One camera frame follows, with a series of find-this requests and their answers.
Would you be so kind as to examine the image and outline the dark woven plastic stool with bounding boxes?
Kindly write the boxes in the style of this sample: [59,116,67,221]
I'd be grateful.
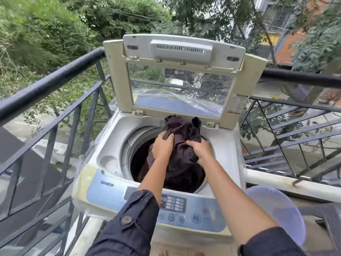
[298,202,341,256]

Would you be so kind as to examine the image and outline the person's right hand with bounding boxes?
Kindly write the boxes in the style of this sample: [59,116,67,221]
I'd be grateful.
[186,138,213,167]

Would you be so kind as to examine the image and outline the green trees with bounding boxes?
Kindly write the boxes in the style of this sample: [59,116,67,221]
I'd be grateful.
[0,0,341,147]

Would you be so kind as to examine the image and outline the person's right forearm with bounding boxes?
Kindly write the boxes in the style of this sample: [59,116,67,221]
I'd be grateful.
[200,160,279,246]

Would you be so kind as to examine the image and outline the person's left forearm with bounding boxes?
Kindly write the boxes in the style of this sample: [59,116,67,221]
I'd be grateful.
[137,156,174,206]

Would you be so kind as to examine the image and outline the black metal balcony railing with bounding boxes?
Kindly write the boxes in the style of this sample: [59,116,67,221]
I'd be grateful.
[0,46,341,256]

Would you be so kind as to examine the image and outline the person's dark left sleeve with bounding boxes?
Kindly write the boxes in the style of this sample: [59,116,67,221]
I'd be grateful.
[85,190,160,256]

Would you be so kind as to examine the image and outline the white concrete balcony ledge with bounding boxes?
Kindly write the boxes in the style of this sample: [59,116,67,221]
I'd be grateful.
[244,167,341,203]
[65,214,107,256]

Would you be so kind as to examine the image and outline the person's dark sleeve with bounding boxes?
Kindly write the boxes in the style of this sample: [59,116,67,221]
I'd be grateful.
[85,190,160,256]
[238,227,307,256]

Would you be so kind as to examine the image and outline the dark neighbouring roof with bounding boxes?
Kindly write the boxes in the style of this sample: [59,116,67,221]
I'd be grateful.
[0,128,75,238]

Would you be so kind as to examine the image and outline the orange yellow building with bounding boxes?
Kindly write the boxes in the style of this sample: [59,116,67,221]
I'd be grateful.
[262,0,341,64]

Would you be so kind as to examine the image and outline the lavender plastic laundry basin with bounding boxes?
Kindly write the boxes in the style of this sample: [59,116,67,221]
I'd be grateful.
[245,186,307,247]

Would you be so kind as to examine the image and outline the person's left hand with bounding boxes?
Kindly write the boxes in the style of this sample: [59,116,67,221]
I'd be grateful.
[152,132,175,162]

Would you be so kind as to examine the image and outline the beige blue washing machine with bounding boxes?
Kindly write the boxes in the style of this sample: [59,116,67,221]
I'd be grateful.
[71,34,268,256]

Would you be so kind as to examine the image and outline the black garment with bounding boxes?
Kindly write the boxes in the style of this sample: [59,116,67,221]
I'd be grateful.
[146,114,207,182]

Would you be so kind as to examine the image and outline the person's dark right sleeve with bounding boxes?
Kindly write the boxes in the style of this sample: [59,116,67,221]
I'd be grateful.
[238,227,307,256]

